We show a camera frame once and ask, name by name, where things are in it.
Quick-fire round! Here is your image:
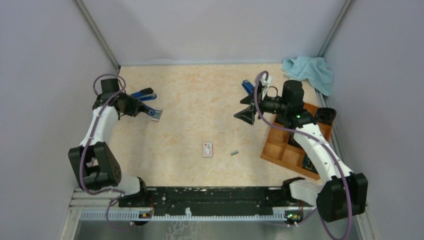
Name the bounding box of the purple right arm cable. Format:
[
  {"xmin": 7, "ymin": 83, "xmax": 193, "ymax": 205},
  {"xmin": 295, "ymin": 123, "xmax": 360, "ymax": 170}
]
[{"xmin": 253, "ymin": 70, "xmax": 354, "ymax": 240}]

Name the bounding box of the white cable duct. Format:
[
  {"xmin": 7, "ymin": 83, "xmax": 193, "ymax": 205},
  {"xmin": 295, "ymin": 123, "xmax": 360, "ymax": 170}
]
[{"xmin": 80, "ymin": 210, "xmax": 302, "ymax": 222}]

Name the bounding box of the brown wooden compartment tray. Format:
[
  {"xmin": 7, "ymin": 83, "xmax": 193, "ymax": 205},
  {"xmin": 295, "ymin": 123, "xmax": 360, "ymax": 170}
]
[{"xmin": 259, "ymin": 102, "xmax": 334, "ymax": 181}]

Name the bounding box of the black tape roll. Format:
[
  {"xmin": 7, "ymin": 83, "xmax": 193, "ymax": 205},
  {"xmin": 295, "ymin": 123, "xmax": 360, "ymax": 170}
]
[{"xmin": 315, "ymin": 107, "xmax": 337, "ymax": 126}]

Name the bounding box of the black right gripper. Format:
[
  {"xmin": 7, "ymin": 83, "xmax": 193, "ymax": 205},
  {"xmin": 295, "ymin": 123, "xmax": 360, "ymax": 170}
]
[{"xmin": 234, "ymin": 85, "xmax": 289, "ymax": 125}]

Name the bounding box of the blue black stapler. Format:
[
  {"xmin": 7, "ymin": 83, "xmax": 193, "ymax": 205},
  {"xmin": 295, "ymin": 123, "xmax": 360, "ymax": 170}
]
[
  {"xmin": 131, "ymin": 87, "xmax": 157, "ymax": 101},
  {"xmin": 142, "ymin": 105, "xmax": 156, "ymax": 117}
]

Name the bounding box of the silver staple strip box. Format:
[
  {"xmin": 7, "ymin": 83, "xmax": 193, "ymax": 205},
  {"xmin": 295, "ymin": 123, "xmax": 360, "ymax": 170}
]
[{"xmin": 151, "ymin": 108, "xmax": 163, "ymax": 122}]

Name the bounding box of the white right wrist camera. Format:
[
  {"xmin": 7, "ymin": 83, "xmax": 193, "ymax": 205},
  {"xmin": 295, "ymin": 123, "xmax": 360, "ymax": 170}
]
[{"xmin": 257, "ymin": 74, "xmax": 273, "ymax": 100}]

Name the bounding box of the silver staple strip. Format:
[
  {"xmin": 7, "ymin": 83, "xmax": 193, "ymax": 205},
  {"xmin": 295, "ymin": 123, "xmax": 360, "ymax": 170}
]
[{"xmin": 230, "ymin": 150, "xmax": 239, "ymax": 156}]

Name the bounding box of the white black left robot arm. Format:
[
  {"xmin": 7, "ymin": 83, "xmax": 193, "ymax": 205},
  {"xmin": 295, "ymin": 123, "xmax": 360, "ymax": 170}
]
[{"xmin": 68, "ymin": 73, "xmax": 155, "ymax": 207}]

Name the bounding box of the light blue cloth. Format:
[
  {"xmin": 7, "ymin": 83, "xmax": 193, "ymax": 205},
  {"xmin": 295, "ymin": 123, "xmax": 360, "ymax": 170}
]
[{"xmin": 282, "ymin": 56, "xmax": 334, "ymax": 97}]

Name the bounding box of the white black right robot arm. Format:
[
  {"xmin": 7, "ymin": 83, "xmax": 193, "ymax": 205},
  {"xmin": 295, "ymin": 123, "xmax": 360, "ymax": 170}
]
[{"xmin": 234, "ymin": 80, "xmax": 368, "ymax": 223}]

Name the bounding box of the red white staple box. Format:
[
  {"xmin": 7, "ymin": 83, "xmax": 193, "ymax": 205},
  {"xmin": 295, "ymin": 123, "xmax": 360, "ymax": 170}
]
[{"xmin": 203, "ymin": 142, "xmax": 213, "ymax": 158}]

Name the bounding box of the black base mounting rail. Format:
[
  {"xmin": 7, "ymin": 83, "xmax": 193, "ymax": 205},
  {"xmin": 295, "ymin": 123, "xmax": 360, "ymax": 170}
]
[{"xmin": 118, "ymin": 186, "xmax": 308, "ymax": 218}]

